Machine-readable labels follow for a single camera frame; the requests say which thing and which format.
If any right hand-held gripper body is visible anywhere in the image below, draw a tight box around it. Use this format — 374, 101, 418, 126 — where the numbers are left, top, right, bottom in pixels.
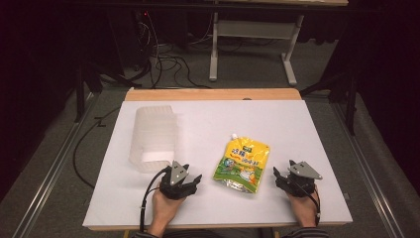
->
280, 160, 324, 198

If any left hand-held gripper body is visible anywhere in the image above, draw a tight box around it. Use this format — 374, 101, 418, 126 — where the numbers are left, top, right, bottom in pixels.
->
159, 160, 199, 200

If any yellow spout pouch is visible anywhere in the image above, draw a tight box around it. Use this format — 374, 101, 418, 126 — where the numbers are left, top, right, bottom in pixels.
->
212, 133, 271, 194

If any clear plastic container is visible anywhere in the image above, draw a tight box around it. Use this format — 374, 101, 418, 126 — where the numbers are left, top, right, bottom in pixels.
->
128, 104, 178, 174

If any person's left hand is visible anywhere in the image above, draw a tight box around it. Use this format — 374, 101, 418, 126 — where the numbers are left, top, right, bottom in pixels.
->
151, 187, 186, 229

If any person's right hand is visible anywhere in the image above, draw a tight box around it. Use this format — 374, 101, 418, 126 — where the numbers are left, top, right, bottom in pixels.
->
285, 188, 321, 229

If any white table mat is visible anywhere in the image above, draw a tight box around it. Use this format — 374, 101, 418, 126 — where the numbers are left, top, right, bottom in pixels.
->
82, 99, 354, 229

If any black metal stand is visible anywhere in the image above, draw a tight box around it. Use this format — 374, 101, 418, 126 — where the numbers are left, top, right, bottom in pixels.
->
72, 59, 143, 124
299, 68, 360, 137

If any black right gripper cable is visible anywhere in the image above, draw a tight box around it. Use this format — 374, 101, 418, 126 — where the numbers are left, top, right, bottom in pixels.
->
290, 178, 322, 227

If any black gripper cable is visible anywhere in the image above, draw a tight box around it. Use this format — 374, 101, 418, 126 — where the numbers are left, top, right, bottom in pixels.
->
139, 167, 171, 233
290, 178, 322, 227

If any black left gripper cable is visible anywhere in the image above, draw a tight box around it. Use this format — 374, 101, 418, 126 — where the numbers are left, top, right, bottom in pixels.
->
139, 167, 171, 233

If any metal floor rail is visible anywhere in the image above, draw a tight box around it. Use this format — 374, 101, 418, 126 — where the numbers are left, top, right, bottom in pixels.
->
11, 92, 97, 238
330, 98, 407, 238

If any black floor cable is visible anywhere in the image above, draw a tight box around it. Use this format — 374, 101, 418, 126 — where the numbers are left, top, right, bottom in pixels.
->
72, 105, 123, 190

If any tangle of black cables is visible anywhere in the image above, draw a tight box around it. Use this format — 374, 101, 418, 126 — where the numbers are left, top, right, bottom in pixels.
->
132, 13, 212, 90

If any white metal desk frame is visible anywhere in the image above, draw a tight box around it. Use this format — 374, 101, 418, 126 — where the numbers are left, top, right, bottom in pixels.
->
208, 11, 305, 87

